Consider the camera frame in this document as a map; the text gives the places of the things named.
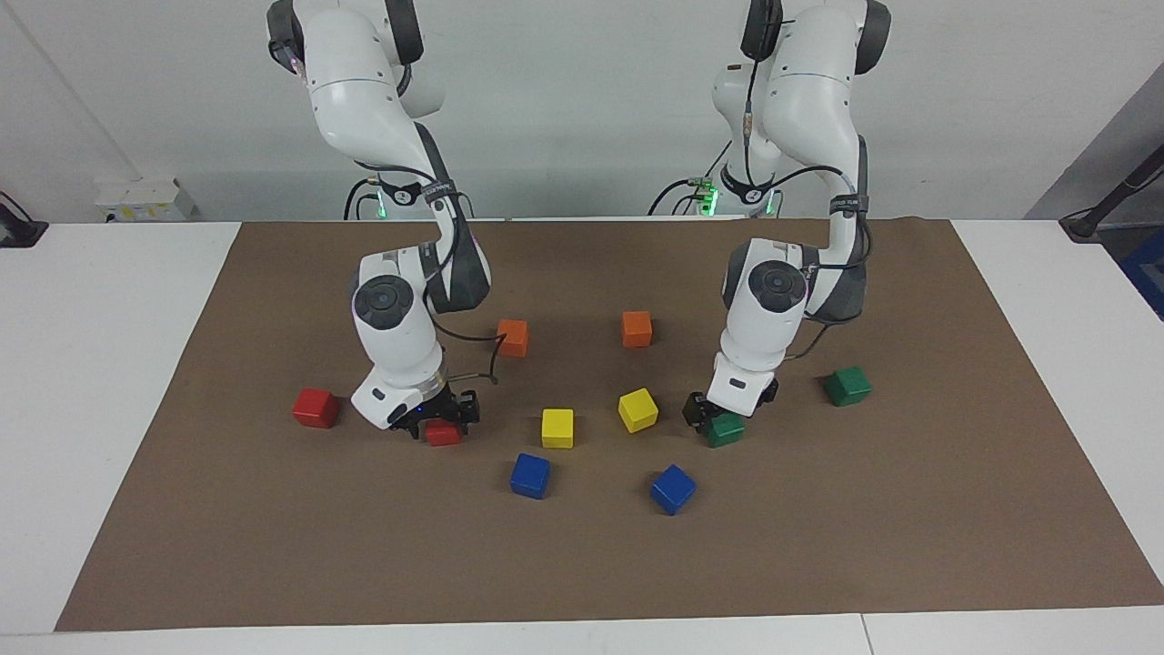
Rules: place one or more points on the yellow wooden cube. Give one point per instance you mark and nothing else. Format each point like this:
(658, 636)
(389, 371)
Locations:
(557, 428)
(638, 409)

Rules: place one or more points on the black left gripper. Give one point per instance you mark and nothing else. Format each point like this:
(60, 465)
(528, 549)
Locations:
(770, 391)

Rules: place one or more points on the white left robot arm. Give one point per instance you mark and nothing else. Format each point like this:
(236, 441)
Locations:
(809, 100)

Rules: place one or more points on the blue wooden cube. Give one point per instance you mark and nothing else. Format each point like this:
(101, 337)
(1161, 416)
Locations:
(530, 475)
(673, 488)

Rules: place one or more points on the orange wooden cube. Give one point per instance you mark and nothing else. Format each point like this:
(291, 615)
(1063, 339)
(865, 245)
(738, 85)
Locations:
(637, 328)
(515, 337)

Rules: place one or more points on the brown paper table mat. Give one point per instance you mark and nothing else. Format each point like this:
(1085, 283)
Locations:
(582, 564)

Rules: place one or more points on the red wooden cube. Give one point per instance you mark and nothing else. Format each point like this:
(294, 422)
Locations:
(444, 437)
(316, 409)

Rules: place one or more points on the black camera stand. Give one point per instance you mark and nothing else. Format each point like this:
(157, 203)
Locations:
(1087, 223)

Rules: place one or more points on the blue crate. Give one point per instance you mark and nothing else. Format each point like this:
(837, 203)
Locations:
(1148, 268)

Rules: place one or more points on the green wooden cube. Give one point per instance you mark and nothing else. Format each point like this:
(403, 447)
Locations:
(847, 387)
(727, 432)

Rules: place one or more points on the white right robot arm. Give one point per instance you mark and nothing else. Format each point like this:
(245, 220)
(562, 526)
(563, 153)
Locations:
(364, 100)

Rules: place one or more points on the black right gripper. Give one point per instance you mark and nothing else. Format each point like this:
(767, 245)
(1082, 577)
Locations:
(427, 409)

